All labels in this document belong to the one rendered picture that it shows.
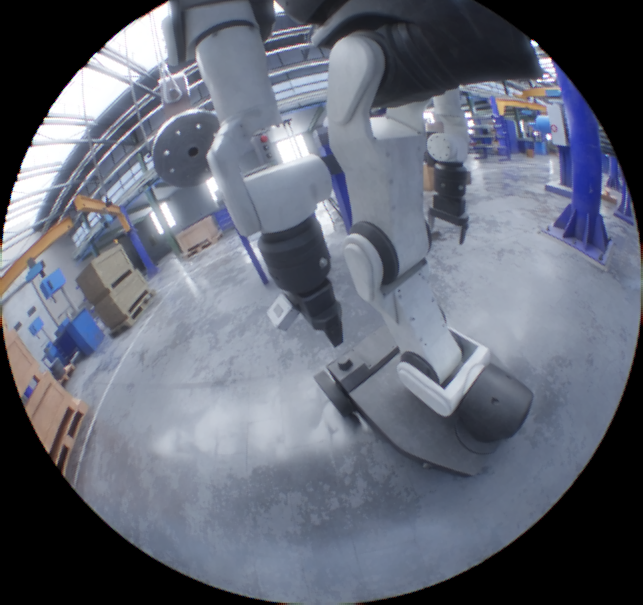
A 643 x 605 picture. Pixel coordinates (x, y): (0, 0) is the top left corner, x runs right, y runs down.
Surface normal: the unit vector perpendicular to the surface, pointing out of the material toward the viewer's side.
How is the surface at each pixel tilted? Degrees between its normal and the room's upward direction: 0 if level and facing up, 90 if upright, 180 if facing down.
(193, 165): 131
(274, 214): 101
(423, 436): 0
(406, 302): 60
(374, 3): 90
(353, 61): 90
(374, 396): 0
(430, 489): 0
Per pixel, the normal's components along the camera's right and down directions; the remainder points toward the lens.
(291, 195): 0.53, 0.47
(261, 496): -0.32, -0.80
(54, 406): 0.94, -0.33
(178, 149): 0.57, 0.77
